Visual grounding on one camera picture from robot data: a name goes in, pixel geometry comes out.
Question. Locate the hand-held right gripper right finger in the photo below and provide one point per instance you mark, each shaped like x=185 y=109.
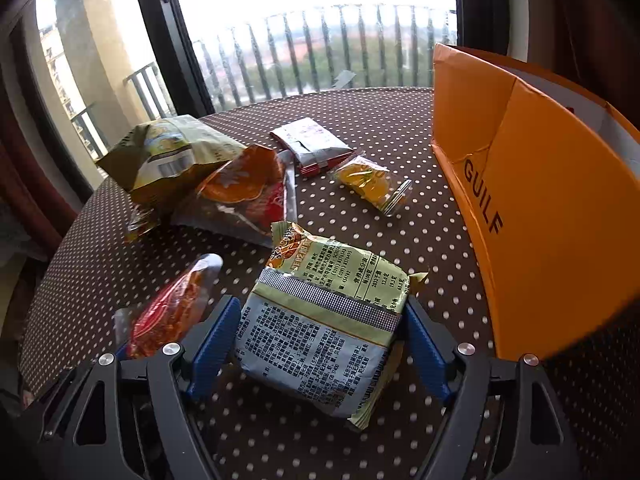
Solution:
x=425 y=355

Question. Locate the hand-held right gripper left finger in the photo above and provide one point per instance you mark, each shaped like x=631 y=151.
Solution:
x=215 y=350

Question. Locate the green grey noodle packet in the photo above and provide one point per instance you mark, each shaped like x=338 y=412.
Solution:
x=320 y=320

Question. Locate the clear yellow pastry packet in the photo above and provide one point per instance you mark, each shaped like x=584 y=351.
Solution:
x=365 y=180

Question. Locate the orange cardboard box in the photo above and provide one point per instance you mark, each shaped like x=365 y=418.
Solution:
x=550 y=210

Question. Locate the olive green snack bag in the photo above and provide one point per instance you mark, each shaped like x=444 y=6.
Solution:
x=165 y=150

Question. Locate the white red-edged packet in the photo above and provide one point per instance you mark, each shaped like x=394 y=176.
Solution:
x=310 y=140

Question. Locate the red clear snack packet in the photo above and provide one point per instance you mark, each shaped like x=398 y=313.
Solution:
x=165 y=310

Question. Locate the brown dotted tablecloth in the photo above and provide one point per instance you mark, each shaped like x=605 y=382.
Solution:
x=425 y=240

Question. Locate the small yellow clear packet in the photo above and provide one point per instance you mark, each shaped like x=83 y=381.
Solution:
x=140 y=227

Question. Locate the orange red chip bag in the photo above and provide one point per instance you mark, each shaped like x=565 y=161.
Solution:
x=235 y=195

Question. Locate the dark red curtain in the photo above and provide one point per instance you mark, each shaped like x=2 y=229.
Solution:
x=30 y=185
x=575 y=20

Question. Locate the balcony railing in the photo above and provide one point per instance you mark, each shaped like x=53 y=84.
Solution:
x=300 y=60

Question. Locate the distant apartment building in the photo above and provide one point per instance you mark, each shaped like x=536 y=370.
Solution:
x=55 y=65

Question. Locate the black window frame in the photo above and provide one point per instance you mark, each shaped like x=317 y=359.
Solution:
x=165 y=35

